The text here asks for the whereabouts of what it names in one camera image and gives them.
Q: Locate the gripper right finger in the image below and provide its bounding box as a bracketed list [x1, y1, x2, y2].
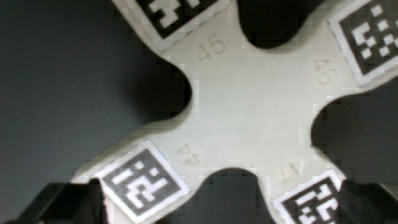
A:
[335, 180, 398, 224]

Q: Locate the white cross-shaped table base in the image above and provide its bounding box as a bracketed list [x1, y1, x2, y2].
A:
[72, 0, 398, 224]

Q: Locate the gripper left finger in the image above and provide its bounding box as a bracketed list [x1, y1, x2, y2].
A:
[10, 179, 108, 224]

